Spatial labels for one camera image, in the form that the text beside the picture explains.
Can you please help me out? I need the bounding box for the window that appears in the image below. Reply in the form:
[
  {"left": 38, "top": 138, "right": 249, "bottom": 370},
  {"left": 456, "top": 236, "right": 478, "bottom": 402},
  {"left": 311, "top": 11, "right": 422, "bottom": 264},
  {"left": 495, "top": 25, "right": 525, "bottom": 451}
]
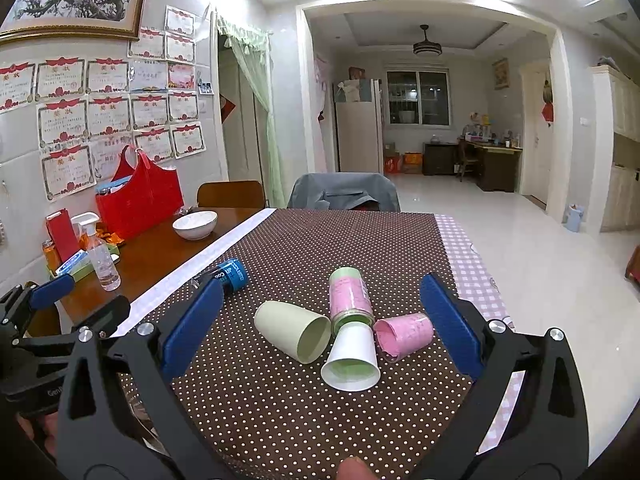
[{"left": 387, "top": 70, "right": 451, "bottom": 128}]

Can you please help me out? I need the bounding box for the left hand thumb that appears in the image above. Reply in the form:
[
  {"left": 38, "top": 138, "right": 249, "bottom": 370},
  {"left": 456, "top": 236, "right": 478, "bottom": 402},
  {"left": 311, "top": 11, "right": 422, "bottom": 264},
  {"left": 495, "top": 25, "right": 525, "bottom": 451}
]
[{"left": 335, "top": 456, "right": 378, "bottom": 480}]

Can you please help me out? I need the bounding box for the small framed wall picture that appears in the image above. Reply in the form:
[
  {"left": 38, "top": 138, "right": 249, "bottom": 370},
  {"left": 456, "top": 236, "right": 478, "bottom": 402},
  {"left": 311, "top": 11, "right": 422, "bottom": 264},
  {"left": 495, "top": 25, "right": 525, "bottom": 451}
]
[{"left": 491, "top": 58, "right": 510, "bottom": 90}]

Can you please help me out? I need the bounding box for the clear spray bottle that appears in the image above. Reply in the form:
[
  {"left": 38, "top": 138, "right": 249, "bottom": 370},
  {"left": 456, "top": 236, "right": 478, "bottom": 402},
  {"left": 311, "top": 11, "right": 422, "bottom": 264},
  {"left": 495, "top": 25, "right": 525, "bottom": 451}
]
[{"left": 70, "top": 211, "right": 120, "bottom": 292}]

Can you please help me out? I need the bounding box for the pink green cylindrical cup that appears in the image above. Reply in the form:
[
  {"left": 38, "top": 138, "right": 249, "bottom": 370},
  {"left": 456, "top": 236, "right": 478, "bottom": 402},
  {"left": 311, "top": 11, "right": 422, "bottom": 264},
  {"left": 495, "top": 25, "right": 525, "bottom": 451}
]
[{"left": 329, "top": 266, "right": 374, "bottom": 336}]

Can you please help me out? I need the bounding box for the white ceramic bowl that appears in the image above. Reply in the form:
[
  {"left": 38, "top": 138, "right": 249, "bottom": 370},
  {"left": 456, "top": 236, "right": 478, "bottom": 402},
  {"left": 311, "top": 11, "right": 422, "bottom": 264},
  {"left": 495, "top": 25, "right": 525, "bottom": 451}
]
[{"left": 172, "top": 210, "right": 218, "bottom": 240}]

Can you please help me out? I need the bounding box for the pink checkered cloth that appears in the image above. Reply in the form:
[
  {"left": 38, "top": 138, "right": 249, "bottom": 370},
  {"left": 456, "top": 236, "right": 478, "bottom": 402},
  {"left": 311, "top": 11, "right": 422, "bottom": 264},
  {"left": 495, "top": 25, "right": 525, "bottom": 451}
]
[{"left": 435, "top": 214, "right": 524, "bottom": 454}]

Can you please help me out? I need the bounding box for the green door curtain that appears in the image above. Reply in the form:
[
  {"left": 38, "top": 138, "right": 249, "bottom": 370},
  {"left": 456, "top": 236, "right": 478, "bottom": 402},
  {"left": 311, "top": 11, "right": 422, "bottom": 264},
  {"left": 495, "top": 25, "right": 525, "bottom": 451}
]
[{"left": 214, "top": 12, "right": 288, "bottom": 209}]

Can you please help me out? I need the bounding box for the white paper cup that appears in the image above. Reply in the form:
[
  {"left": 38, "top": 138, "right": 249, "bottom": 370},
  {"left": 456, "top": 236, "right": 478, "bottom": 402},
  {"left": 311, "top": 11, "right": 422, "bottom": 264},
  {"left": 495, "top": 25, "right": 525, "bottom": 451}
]
[{"left": 321, "top": 322, "right": 381, "bottom": 392}]

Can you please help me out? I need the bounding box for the blue metal can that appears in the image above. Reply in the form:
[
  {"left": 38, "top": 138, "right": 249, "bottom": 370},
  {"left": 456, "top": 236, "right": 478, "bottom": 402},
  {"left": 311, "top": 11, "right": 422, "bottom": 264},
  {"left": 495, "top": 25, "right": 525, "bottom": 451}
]
[{"left": 194, "top": 258, "right": 250, "bottom": 297}]

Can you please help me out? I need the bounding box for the grey covered chair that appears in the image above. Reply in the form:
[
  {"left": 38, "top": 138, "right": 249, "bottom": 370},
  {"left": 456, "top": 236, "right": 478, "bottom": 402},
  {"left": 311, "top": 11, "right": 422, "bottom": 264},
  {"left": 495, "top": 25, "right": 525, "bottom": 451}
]
[{"left": 288, "top": 172, "right": 400, "bottom": 212}]

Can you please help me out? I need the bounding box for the pale green plastic cup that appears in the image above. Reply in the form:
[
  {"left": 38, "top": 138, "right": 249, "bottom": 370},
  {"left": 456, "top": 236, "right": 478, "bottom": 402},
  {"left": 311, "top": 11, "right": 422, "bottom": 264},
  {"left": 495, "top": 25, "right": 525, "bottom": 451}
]
[{"left": 254, "top": 301, "right": 331, "bottom": 364}]

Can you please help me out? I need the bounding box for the blue waste bin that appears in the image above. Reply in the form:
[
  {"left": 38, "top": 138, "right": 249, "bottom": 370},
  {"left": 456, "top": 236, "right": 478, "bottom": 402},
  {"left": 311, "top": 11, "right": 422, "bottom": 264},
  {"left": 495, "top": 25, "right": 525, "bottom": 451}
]
[{"left": 564, "top": 204, "right": 585, "bottom": 233}]

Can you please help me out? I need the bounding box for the pink plastic cup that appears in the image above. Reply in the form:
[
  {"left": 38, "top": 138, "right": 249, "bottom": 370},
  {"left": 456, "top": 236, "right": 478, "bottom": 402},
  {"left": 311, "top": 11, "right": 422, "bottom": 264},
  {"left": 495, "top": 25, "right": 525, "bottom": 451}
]
[{"left": 373, "top": 313, "right": 434, "bottom": 362}]

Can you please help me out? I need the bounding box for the brown polka dot tablecloth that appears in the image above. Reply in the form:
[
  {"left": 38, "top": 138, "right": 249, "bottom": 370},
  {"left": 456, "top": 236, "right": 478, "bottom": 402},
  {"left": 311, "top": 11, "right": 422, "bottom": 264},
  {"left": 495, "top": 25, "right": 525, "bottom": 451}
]
[{"left": 172, "top": 209, "right": 471, "bottom": 479}]

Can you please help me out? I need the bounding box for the white cabinet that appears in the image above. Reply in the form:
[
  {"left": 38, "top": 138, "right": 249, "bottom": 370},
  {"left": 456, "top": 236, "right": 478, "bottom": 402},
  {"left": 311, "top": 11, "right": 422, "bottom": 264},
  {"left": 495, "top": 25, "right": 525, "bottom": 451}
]
[{"left": 587, "top": 65, "right": 639, "bottom": 234}]

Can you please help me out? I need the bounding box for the red envelope box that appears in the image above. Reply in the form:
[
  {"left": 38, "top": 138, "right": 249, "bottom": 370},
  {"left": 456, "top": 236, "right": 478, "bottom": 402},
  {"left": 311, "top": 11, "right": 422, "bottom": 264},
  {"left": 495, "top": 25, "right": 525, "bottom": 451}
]
[{"left": 46, "top": 208, "right": 79, "bottom": 263}]

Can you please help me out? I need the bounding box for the white refrigerator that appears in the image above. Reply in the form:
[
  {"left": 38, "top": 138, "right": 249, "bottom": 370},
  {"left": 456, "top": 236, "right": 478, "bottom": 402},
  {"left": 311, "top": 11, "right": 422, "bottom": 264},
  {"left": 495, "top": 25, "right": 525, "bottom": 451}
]
[{"left": 333, "top": 79, "right": 384, "bottom": 174}]

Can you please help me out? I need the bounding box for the framed blossom painting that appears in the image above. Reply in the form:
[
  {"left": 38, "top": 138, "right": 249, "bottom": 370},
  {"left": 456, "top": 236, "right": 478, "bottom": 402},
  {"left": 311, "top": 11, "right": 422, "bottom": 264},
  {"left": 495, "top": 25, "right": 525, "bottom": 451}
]
[{"left": 1, "top": 0, "right": 144, "bottom": 44}]

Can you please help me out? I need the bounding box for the green tray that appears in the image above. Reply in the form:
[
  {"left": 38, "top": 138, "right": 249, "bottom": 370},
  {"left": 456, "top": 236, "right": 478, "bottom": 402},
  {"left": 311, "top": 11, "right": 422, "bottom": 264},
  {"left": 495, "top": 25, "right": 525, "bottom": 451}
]
[{"left": 70, "top": 244, "right": 122, "bottom": 288}]

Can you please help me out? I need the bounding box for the red felt bag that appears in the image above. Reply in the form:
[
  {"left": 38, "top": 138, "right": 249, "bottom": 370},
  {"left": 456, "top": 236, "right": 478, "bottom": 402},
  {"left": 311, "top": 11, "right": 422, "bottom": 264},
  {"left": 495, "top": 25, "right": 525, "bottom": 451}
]
[{"left": 96, "top": 144, "right": 184, "bottom": 240}]

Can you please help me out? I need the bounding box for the blue white tissue pack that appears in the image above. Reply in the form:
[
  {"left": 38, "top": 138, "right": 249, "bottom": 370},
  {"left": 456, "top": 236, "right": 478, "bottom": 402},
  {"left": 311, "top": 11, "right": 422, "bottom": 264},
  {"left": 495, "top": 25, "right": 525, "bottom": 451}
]
[{"left": 54, "top": 249, "right": 88, "bottom": 276}]

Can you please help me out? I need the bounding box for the wooden chair back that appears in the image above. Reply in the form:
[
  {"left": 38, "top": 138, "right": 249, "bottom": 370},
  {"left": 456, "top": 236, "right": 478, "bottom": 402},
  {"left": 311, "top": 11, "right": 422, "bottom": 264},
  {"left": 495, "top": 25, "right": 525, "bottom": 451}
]
[{"left": 196, "top": 180, "right": 266, "bottom": 209}]

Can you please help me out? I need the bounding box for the ceiling fan lamp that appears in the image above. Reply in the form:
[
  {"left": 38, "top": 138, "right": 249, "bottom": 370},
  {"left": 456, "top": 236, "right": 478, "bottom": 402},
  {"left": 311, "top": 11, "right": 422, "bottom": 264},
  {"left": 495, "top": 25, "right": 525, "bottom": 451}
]
[{"left": 412, "top": 24, "right": 442, "bottom": 56}]

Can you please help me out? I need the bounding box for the orange bottle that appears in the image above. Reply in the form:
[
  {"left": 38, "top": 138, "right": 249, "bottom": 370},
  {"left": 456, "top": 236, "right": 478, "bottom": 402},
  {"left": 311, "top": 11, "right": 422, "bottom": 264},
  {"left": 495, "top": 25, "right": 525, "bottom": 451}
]
[{"left": 42, "top": 240, "right": 62, "bottom": 274}]

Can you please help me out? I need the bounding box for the dark wooden desk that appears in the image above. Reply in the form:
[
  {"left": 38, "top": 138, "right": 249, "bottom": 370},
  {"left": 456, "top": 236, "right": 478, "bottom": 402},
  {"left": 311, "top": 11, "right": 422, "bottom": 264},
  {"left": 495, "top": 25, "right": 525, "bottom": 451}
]
[{"left": 422, "top": 140, "right": 522, "bottom": 193}]

